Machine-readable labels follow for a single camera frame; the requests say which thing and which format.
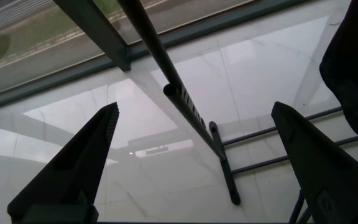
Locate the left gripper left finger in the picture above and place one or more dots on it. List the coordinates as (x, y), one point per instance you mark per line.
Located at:
(73, 174)

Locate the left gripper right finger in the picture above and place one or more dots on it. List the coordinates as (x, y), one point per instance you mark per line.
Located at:
(331, 177)

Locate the black t-shirt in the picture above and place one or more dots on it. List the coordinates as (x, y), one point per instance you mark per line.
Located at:
(356, 77)

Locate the black clothes rack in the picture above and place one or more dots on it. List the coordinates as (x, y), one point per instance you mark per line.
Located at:
(154, 46)

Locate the window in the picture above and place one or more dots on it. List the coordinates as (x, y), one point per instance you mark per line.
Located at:
(42, 46)

